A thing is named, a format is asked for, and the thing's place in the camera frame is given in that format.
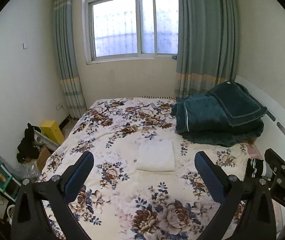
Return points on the floral bed blanket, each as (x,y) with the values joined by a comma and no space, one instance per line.
(143,184)

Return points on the white framed window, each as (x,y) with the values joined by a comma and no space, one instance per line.
(130,29)

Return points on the grey metal stand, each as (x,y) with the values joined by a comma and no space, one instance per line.
(42,140)

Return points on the dark green folded quilt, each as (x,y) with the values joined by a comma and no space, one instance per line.
(225,115)

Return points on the right green striped curtain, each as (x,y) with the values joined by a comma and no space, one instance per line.
(208,42)

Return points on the green striped curtain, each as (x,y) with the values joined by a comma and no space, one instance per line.
(65,57)
(208,42)

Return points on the black cloth on stand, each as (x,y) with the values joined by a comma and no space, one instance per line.
(27,149)

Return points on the white small garment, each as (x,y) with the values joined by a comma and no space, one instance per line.
(156,156)

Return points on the wall socket plate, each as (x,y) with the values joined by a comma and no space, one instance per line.
(59,106)

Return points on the black and white socks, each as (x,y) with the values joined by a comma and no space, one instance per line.
(257,168)

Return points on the left green striped curtain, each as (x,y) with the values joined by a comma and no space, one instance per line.
(65,57)

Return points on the white headboard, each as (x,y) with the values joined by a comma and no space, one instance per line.
(273,135)

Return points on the brown cardboard box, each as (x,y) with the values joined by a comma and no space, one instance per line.
(42,158)

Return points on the yellow box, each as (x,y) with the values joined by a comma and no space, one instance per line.
(51,130)

